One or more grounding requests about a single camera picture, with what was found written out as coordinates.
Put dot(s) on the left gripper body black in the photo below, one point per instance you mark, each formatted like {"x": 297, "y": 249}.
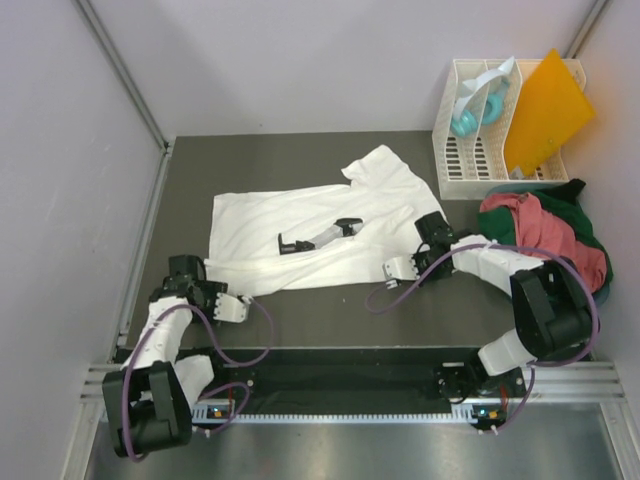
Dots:
{"x": 208, "y": 295}

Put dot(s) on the aluminium corner post right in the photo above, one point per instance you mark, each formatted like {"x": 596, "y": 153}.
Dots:
{"x": 588, "y": 25}

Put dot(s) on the white printed t shirt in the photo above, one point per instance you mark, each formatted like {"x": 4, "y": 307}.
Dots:
{"x": 331, "y": 235}

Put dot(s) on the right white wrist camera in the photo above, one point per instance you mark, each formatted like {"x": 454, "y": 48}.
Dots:
{"x": 399, "y": 269}

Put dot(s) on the aluminium corner post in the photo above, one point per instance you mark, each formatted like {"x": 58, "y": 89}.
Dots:
{"x": 116, "y": 62}
{"x": 588, "y": 25}

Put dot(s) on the white plastic file organizer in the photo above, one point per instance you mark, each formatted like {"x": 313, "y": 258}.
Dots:
{"x": 473, "y": 166}

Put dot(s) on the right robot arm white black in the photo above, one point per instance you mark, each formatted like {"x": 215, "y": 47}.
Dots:
{"x": 554, "y": 311}

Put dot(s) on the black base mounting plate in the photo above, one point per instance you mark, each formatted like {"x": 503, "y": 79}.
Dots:
{"x": 298, "y": 357}

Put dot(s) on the green t shirt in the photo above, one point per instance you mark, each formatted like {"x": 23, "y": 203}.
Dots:
{"x": 575, "y": 210}

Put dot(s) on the orange plastic folder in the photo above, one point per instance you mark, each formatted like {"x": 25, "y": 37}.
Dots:
{"x": 551, "y": 108}

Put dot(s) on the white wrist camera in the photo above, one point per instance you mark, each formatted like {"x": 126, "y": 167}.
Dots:
{"x": 231, "y": 309}
{"x": 399, "y": 269}

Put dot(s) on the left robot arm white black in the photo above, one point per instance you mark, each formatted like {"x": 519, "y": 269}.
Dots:
{"x": 149, "y": 400}

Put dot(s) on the pink t shirt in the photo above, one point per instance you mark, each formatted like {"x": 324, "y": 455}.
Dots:
{"x": 550, "y": 235}

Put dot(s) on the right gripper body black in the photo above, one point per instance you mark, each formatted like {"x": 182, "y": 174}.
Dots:
{"x": 438, "y": 272}

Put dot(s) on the aluminium corner post left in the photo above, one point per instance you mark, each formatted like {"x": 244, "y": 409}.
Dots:
{"x": 116, "y": 62}

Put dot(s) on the aluminium frame rail front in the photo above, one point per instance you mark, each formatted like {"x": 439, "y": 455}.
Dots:
{"x": 581, "y": 382}

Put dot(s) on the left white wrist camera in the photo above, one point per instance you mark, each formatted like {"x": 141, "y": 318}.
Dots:
{"x": 231, "y": 309}

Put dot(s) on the teal white headphones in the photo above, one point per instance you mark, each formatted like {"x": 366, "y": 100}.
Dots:
{"x": 481, "y": 91}

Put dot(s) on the grey slotted cable duct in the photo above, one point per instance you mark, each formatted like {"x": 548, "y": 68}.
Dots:
{"x": 214, "y": 413}

